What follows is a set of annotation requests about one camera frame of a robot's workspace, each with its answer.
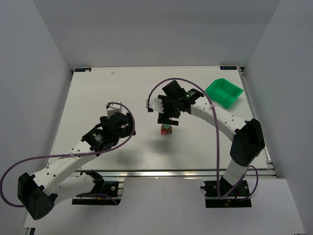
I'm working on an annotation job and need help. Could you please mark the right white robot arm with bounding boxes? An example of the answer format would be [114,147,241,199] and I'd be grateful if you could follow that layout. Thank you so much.
[146,78,265,187]

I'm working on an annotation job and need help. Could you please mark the brown wood block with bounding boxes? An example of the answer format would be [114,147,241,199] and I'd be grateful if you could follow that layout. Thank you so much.
[161,125,172,132]

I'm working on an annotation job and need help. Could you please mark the left blue corner label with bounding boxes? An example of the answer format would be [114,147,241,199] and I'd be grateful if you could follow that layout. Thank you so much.
[74,68,91,72]

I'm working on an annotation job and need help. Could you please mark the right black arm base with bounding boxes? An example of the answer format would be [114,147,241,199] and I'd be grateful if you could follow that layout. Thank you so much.
[200,180,252,209]

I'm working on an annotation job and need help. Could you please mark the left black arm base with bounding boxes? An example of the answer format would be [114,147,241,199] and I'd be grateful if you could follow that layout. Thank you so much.
[72,170,123,206]

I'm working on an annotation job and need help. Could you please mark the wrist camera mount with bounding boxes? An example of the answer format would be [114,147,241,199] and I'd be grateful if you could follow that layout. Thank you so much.
[146,97,164,114]
[106,100,122,118]

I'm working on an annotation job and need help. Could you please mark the purple cable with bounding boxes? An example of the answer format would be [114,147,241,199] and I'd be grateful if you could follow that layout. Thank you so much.
[146,78,259,202]
[0,102,135,208]

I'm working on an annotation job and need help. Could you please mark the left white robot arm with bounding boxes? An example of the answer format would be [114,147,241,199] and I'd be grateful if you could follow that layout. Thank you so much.
[18,112,135,220]

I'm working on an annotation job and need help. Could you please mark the blue corner label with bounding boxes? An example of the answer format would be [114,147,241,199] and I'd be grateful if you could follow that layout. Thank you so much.
[220,66,237,70]
[74,68,91,72]

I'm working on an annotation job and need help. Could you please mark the right blue corner label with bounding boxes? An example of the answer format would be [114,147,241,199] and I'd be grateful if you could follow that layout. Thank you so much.
[220,66,237,70]

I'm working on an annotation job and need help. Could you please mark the green plastic bin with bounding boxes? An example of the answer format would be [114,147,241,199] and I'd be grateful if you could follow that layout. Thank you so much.
[205,78,244,109]

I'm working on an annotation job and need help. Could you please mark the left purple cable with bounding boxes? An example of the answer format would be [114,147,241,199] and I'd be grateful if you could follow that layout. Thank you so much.
[0,102,135,208]

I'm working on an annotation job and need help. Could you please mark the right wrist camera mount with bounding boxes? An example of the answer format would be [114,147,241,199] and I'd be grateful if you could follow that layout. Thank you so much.
[146,97,164,114]

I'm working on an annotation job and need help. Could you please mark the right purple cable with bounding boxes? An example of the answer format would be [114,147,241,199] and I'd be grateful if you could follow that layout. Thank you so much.
[146,78,259,202]

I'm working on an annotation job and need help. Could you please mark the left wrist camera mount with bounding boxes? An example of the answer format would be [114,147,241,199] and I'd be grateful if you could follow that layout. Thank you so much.
[106,100,122,118]

